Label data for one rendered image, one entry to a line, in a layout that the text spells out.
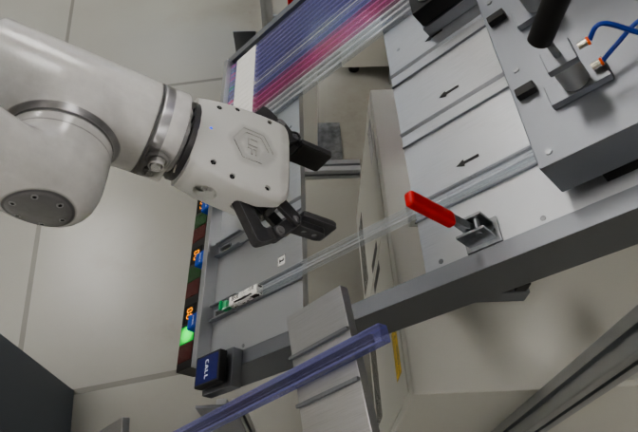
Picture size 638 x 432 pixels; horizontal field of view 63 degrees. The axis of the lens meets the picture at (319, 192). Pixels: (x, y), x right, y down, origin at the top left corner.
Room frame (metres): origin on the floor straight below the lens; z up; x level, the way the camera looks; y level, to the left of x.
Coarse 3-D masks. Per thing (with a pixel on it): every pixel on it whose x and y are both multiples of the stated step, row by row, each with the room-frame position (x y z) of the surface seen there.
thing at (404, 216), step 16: (528, 144) 0.34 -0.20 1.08; (512, 160) 0.33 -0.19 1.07; (528, 160) 0.33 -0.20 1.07; (480, 176) 0.33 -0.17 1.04; (496, 176) 0.33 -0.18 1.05; (448, 192) 0.33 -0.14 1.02; (464, 192) 0.33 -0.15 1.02; (384, 224) 0.33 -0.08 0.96; (400, 224) 0.32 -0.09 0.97; (352, 240) 0.33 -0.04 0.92; (368, 240) 0.32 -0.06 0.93; (320, 256) 0.33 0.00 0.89; (336, 256) 0.32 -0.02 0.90; (288, 272) 0.32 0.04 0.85; (304, 272) 0.32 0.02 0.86; (256, 288) 0.32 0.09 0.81; (272, 288) 0.32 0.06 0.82; (224, 304) 0.32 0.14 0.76
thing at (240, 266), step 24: (288, 120) 0.62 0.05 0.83; (240, 240) 0.43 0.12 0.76; (288, 240) 0.38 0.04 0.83; (240, 264) 0.39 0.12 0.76; (264, 264) 0.37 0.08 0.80; (288, 264) 0.35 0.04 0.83; (216, 288) 0.37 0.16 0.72; (240, 288) 0.35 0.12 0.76; (288, 288) 0.31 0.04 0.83; (216, 312) 0.32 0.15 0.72; (240, 312) 0.31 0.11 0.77; (264, 312) 0.29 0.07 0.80; (288, 312) 0.28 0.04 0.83; (216, 336) 0.28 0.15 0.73; (240, 336) 0.27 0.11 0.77; (264, 336) 0.26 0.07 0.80
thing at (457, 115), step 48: (432, 48) 0.56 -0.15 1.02; (480, 48) 0.51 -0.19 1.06; (432, 96) 0.49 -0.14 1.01; (480, 96) 0.44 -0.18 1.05; (432, 144) 0.41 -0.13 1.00; (480, 144) 0.38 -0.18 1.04; (432, 192) 0.35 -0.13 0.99; (480, 192) 0.32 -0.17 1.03; (528, 192) 0.30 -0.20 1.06; (576, 192) 0.28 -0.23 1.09; (432, 240) 0.29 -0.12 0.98
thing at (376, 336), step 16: (352, 336) 0.15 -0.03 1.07; (368, 336) 0.15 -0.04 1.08; (384, 336) 0.15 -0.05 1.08; (336, 352) 0.14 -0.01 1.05; (352, 352) 0.14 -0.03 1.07; (368, 352) 0.14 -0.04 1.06; (304, 368) 0.14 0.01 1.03; (320, 368) 0.14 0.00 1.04; (336, 368) 0.14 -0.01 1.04; (272, 384) 0.14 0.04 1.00; (288, 384) 0.13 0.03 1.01; (304, 384) 0.13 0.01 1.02; (240, 400) 0.13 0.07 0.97; (256, 400) 0.13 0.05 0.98; (272, 400) 0.13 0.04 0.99; (208, 416) 0.13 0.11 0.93; (224, 416) 0.12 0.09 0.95; (240, 416) 0.12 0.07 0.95
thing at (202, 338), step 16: (224, 64) 0.89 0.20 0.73; (224, 80) 0.83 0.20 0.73; (224, 96) 0.78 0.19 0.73; (208, 208) 0.51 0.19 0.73; (208, 224) 0.48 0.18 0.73; (208, 240) 0.44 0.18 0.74; (208, 256) 0.41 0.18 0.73; (208, 272) 0.39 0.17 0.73; (208, 288) 0.36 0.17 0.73; (208, 304) 0.34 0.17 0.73; (208, 320) 0.31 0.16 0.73; (208, 336) 0.29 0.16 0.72; (208, 352) 0.26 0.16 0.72
